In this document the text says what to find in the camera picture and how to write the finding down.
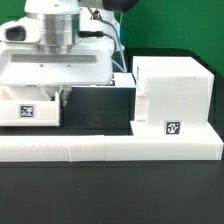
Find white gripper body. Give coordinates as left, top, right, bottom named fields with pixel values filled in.
left=0, top=39, right=114, bottom=86

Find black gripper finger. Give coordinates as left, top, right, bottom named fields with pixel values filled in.
left=60, top=85, right=71, bottom=107

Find white front drawer tray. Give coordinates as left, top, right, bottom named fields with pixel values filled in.
left=0, top=86, right=60, bottom=126

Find white drawer cabinet box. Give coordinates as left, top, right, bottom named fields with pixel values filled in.
left=132, top=56, right=214, bottom=128

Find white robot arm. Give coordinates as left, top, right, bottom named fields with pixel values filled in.
left=0, top=0, right=139, bottom=96

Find white marker sheet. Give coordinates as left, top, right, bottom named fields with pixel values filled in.
left=110, top=72, right=135, bottom=88

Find white L-shaped fence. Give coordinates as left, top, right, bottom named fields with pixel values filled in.
left=0, top=125, right=223, bottom=162

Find black cables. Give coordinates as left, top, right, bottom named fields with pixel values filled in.
left=78, top=0, right=129, bottom=74

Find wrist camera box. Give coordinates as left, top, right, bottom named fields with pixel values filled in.
left=0, top=17, right=41, bottom=43

